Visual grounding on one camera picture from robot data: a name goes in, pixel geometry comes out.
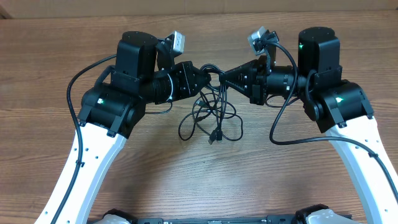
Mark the camera cable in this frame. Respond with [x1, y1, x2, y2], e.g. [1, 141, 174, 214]
[269, 40, 398, 203]
[49, 54, 118, 224]

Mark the left camera cable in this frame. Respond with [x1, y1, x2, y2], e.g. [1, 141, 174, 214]
[49, 54, 118, 224]

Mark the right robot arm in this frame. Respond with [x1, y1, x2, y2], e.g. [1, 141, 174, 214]
[220, 27, 397, 223]

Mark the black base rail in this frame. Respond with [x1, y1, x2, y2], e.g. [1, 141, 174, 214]
[88, 203, 354, 224]

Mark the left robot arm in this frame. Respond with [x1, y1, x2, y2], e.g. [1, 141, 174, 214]
[37, 31, 211, 223]

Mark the black usb cable bundle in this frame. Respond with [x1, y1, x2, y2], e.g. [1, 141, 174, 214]
[178, 63, 244, 146]

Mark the right camera cable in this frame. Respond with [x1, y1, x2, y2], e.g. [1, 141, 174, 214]
[269, 40, 398, 203]

